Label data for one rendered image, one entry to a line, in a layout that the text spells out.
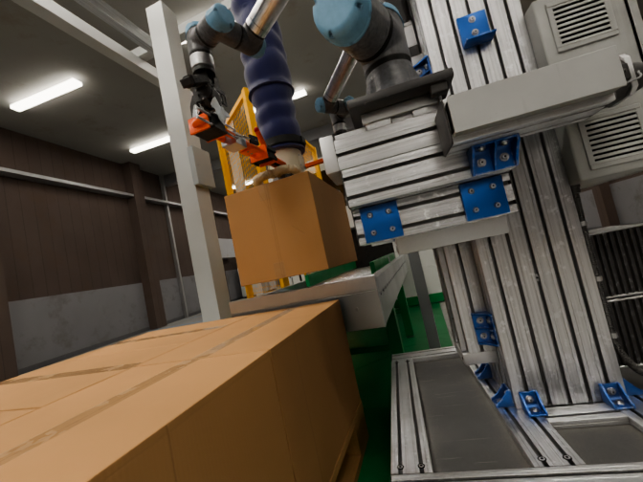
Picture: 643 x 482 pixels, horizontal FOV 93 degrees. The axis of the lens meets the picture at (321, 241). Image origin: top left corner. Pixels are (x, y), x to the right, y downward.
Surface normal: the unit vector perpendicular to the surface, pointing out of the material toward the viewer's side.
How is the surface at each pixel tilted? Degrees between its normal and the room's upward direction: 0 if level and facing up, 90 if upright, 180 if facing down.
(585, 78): 90
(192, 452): 90
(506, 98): 90
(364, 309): 90
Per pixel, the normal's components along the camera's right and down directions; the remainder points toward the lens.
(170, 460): 0.93, -0.22
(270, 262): -0.30, 0.00
